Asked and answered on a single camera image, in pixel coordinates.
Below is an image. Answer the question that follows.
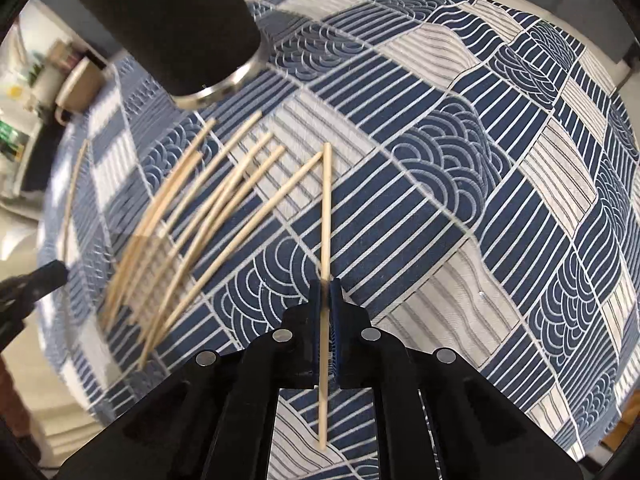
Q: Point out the beige ceramic mug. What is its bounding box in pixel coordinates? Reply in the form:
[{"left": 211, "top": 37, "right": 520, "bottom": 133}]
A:
[{"left": 54, "top": 58, "right": 105, "bottom": 126}]

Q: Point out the blue patterned tablecloth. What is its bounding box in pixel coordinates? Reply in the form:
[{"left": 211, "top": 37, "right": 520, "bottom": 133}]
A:
[{"left": 38, "top": 0, "right": 639, "bottom": 458}]

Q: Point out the black cylindrical utensil holder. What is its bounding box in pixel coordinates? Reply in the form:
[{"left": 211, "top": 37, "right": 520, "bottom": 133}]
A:
[{"left": 80, "top": 0, "right": 270, "bottom": 110}]

